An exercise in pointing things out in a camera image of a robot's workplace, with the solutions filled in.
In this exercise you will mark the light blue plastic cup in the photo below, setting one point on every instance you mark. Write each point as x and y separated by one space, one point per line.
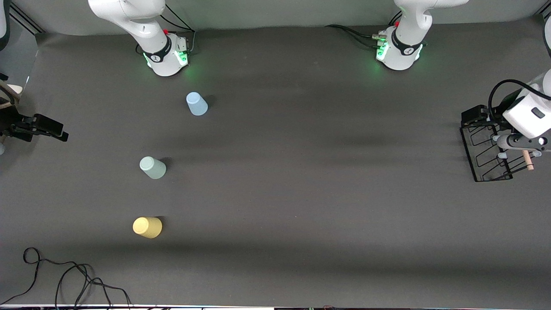
197 104

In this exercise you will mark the beige rounded object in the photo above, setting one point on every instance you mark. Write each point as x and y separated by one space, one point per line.
10 91

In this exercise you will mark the pale green plastic cup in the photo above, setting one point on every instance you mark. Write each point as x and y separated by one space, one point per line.
153 168

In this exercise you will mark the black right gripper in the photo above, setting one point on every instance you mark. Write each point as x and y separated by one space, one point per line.
13 121

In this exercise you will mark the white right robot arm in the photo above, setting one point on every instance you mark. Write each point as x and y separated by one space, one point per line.
146 30

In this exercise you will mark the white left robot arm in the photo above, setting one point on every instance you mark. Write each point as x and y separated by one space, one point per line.
402 47

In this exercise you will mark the dark grey table cloth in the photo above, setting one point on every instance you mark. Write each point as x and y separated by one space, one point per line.
301 193

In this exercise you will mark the yellow plastic cup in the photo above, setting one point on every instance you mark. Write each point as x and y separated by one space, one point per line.
147 227

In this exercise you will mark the black metal frame rail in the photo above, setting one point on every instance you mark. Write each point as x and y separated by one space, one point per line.
26 19
546 16

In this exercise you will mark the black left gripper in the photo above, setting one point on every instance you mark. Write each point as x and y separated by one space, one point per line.
493 115

